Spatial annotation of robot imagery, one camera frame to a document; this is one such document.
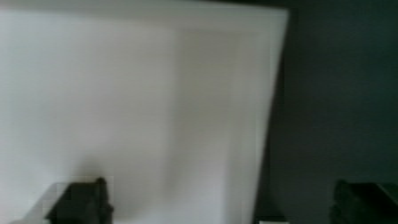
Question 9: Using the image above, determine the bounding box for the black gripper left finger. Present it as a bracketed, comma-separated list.
[44, 178, 113, 224]

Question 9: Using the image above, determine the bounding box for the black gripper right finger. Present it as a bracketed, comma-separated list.
[328, 180, 398, 224]

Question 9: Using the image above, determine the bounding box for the white drawer box front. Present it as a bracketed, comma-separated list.
[0, 1, 287, 224]

